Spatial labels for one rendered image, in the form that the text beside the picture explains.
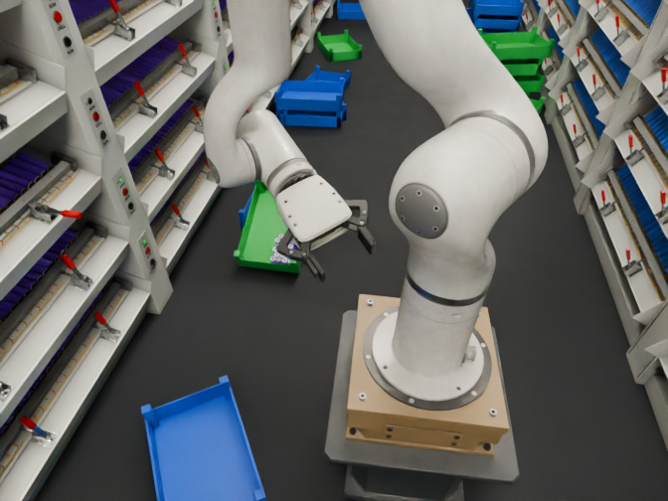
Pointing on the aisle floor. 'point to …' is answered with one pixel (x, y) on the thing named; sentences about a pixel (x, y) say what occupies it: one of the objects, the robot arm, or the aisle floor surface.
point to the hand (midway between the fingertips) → (345, 258)
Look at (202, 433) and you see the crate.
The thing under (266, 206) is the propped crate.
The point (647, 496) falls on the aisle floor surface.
